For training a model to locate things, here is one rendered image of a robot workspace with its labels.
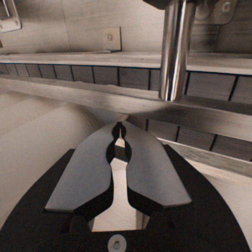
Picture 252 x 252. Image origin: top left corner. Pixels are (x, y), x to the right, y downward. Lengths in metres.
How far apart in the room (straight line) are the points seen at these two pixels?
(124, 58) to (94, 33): 0.09
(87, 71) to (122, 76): 0.05
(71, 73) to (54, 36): 0.11
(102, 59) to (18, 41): 0.27
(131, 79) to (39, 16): 0.23
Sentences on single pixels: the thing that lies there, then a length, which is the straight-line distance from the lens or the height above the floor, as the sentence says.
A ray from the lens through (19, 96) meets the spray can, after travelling 0.21.
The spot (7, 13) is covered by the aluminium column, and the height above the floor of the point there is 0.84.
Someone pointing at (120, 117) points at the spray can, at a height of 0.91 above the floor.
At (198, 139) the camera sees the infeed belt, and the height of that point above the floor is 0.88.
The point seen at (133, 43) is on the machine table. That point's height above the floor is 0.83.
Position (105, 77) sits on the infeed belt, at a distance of 0.18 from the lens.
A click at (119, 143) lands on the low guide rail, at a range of 0.17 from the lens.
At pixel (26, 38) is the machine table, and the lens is 0.39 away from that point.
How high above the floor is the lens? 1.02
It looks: 48 degrees down
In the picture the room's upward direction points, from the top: 136 degrees counter-clockwise
